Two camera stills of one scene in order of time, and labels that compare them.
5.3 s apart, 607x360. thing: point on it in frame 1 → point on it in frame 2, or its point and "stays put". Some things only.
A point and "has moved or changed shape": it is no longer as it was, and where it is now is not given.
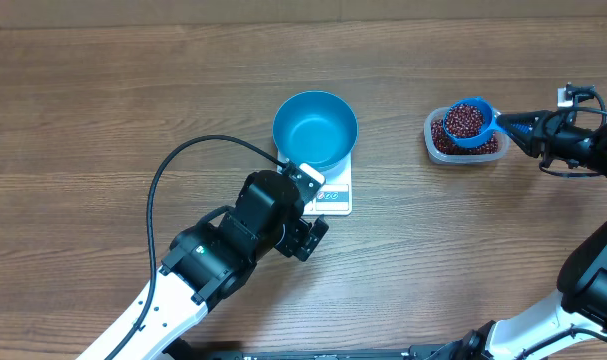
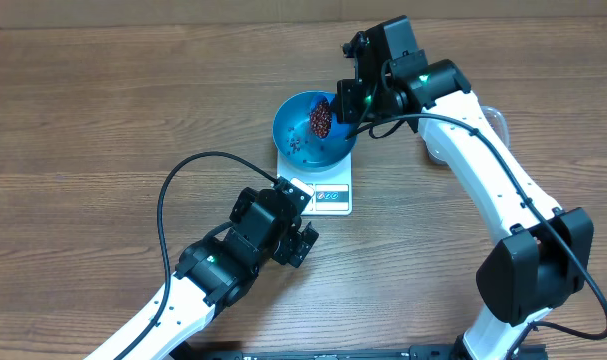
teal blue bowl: (316, 128) stays put
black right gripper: (544, 138) → (353, 107)
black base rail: (468, 349) stays put
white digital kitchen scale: (335, 197) stays put
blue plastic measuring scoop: (488, 126) has moved or changed shape
